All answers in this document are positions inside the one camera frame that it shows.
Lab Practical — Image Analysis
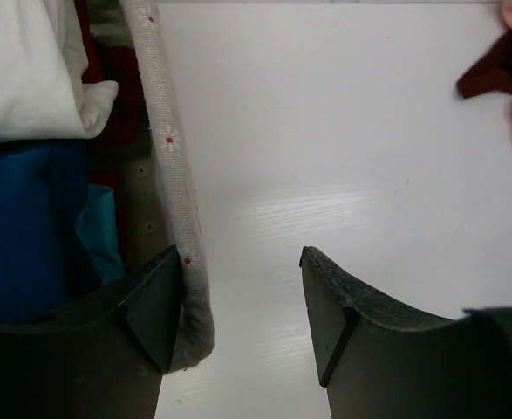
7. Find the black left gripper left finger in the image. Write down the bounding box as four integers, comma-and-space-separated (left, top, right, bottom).
0, 246, 182, 418

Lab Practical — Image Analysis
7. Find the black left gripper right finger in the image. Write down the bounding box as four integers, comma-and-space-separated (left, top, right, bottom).
299, 246, 512, 418

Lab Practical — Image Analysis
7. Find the woven wicker basket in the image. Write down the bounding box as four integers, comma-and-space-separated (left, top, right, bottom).
119, 1, 215, 373

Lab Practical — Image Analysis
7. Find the blue rolled t-shirt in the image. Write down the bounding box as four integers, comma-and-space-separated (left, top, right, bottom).
0, 140, 101, 324

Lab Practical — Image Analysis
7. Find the teal rolled t-shirt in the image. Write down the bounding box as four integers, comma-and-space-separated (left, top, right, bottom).
76, 183, 125, 286

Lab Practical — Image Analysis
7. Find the dark red rolled t-shirt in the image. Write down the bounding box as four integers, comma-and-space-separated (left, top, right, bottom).
74, 0, 146, 193

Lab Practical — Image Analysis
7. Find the white rolled t-shirt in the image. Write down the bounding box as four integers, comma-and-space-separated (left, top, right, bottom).
0, 1, 119, 143

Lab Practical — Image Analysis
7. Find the dark maroon t-shirt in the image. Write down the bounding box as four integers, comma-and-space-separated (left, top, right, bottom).
456, 30, 512, 99

